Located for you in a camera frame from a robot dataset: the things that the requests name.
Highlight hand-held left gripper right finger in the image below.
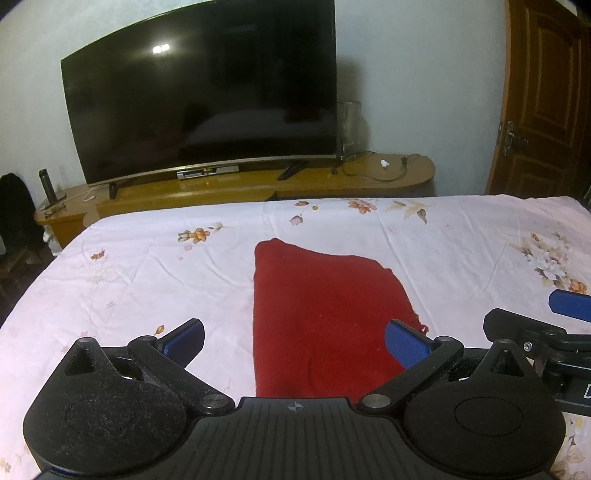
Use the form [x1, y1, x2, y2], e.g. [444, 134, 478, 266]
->
[358, 318, 532, 416]

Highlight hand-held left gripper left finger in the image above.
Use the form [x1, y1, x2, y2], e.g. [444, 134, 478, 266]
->
[65, 318, 236, 416]

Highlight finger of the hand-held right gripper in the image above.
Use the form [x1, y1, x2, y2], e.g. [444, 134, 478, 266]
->
[483, 308, 570, 356]
[548, 290, 591, 324]

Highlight red beaded sweater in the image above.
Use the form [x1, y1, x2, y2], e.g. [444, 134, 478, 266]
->
[252, 239, 430, 400]

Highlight floral pink bedsheet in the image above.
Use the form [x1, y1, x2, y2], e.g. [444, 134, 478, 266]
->
[0, 195, 591, 480]

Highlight wooden television stand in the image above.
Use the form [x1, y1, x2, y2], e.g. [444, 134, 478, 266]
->
[34, 151, 436, 250]

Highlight silver set-top box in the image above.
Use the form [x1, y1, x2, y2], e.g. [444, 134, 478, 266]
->
[177, 165, 241, 180]

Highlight wooden chair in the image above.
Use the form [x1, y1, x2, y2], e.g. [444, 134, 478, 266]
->
[0, 247, 47, 278]

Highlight black thermos bottle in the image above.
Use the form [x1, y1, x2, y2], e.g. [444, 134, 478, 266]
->
[39, 169, 58, 204]

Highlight brown wooden door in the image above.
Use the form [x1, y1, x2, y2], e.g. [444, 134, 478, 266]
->
[482, 0, 591, 199]

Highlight black garment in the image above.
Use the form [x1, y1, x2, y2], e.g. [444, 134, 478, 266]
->
[0, 173, 35, 252]

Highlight clear glass vase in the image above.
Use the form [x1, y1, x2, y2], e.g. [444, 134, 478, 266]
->
[337, 100, 363, 160]

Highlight black curved television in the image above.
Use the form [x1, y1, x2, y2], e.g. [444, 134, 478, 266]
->
[61, 0, 338, 199]

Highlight metal door handle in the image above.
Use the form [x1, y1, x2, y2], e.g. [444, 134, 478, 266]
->
[501, 121, 532, 158]

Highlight black power cable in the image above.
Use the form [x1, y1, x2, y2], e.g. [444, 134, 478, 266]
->
[330, 152, 421, 182]

